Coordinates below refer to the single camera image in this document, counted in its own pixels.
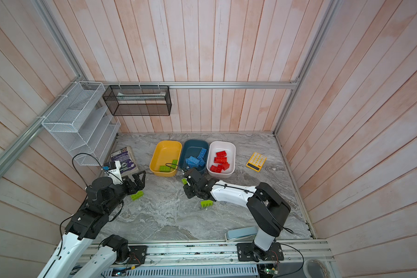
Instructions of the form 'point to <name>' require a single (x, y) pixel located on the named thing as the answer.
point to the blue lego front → (201, 154)
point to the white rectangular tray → (229, 148)
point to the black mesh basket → (139, 100)
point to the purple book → (124, 158)
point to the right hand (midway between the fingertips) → (188, 186)
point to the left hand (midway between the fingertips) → (138, 178)
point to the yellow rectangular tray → (164, 152)
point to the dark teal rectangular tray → (193, 148)
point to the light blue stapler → (242, 232)
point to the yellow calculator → (256, 161)
